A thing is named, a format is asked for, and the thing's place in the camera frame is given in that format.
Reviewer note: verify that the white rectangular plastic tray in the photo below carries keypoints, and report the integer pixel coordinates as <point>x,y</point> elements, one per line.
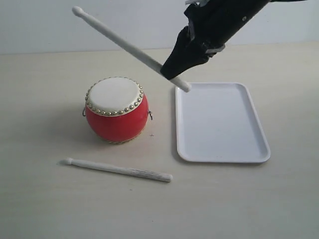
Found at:
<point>218,123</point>

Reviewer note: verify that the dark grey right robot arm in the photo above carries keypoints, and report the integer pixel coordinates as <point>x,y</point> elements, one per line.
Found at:
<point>211,23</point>

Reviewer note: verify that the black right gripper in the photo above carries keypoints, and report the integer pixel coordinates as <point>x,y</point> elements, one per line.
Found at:
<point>194,45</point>

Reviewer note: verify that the small red drum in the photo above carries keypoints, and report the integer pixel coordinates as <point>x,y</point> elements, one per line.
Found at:
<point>116,109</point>

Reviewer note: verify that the white drumstick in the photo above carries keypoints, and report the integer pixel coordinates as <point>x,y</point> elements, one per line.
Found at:
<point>122,43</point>
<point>116,169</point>

